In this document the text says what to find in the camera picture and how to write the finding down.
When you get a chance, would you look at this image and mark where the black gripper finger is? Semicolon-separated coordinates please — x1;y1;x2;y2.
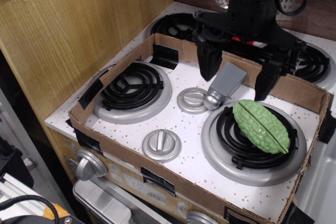
196;37;222;81
254;57;284;101

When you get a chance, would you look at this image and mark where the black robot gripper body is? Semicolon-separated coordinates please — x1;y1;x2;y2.
193;0;306;76

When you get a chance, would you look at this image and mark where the grey pepper shaker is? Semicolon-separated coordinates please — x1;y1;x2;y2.
203;62;247;110

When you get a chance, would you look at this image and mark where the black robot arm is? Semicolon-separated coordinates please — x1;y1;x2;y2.
193;0;307;101

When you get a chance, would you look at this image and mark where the brown cardboard tray border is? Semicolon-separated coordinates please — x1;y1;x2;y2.
69;34;333;223

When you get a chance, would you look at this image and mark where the back left stove burner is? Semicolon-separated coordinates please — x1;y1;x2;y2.
144;13;203;42

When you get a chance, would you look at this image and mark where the stove burner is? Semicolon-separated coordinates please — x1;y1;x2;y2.
295;43;335;90
201;103;307;187
93;61;172;124
144;13;203;42

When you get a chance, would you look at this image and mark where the back right stove burner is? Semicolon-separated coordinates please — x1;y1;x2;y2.
295;43;335;90

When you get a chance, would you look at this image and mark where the silver middle stovetop knob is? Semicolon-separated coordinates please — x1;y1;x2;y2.
176;87;208;114

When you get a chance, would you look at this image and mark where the silver stovetop knob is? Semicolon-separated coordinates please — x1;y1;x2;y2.
176;87;208;114
142;129;182;163

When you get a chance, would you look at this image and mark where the green toy bitter gourd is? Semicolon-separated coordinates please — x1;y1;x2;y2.
233;100;290;154

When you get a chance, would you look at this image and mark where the front left stove burner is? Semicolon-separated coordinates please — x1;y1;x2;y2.
93;61;172;124

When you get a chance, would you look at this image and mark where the front right stove burner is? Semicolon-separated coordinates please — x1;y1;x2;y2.
201;103;307;187

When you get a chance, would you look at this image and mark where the silver front stovetop knob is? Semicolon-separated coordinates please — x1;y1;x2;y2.
142;129;182;163

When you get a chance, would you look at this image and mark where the toy oven clock display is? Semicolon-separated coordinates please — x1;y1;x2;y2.
124;174;166;205

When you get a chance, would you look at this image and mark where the silver oven knob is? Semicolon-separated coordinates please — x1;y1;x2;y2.
76;149;108;181
186;210;218;224

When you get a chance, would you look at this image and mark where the silver oven front knob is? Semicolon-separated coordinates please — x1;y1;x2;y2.
76;149;108;181

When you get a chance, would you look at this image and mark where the orange object bottom left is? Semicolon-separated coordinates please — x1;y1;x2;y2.
43;203;69;221

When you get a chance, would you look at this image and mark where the silver oven door handle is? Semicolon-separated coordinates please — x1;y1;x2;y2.
72;177;169;223

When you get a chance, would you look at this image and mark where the black braided cable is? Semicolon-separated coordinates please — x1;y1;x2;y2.
0;195;60;224

